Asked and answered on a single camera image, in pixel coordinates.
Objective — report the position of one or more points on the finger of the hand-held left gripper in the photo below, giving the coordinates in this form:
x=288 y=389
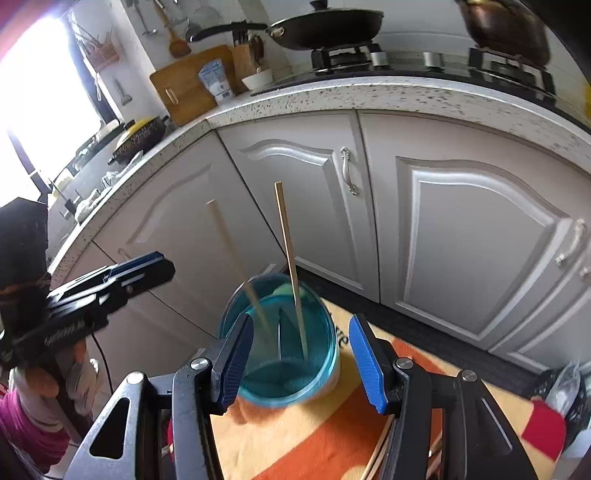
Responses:
x=136 y=263
x=150 y=277

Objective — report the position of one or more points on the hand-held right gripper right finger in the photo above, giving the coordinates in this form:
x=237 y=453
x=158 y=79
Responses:
x=369 y=364

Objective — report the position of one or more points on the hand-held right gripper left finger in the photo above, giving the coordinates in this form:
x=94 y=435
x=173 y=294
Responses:
x=235 y=364

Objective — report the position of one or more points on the blue translucent cup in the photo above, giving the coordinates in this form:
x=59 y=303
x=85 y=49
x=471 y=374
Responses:
x=286 y=378

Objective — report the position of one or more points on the light wooden chopstick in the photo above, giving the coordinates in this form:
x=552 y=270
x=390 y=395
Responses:
x=288 y=258
x=375 y=454
x=228 y=244

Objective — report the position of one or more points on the person's left forearm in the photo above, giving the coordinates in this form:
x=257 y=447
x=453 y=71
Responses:
x=23 y=429

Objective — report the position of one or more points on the person's left hand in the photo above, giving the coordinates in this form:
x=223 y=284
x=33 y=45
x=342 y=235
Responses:
x=51 y=387

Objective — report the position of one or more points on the white corner cabinet door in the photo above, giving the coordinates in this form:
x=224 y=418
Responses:
x=184 y=207

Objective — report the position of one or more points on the white rag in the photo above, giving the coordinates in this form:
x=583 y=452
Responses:
x=90 y=198

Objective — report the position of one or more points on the orange printed mat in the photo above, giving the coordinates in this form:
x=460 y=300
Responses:
x=300 y=438

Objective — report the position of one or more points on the black pot with yellow lid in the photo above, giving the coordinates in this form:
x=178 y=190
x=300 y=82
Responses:
x=138 y=136

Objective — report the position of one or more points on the hanging metal scraper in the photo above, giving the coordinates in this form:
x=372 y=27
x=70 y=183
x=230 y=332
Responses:
x=124 y=98

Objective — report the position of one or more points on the wooden cutting board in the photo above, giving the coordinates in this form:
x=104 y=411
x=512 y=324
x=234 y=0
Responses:
x=184 y=87

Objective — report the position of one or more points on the blue and white tube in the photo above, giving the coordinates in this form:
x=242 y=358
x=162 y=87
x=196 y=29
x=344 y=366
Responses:
x=216 y=81

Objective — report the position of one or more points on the clear plastic bag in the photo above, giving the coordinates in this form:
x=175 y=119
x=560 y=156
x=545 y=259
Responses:
x=568 y=392

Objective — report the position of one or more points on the small white bowl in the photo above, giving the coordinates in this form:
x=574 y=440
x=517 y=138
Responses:
x=256 y=81

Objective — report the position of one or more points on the wooden knife block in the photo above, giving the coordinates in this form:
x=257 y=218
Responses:
x=242 y=62

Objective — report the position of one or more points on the mesh strainer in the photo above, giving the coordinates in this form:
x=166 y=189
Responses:
x=205 y=17

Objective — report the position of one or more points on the black frying pan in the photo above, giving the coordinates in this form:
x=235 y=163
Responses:
x=323 y=30

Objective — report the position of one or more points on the black gas stove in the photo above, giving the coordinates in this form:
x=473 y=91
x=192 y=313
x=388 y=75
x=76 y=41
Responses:
x=415 y=62

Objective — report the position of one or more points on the dark metal cooking pot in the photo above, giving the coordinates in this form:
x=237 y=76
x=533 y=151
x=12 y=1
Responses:
x=503 y=27

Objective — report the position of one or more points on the wall chopstick basket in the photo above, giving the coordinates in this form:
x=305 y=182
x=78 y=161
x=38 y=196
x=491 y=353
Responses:
x=104 y=53

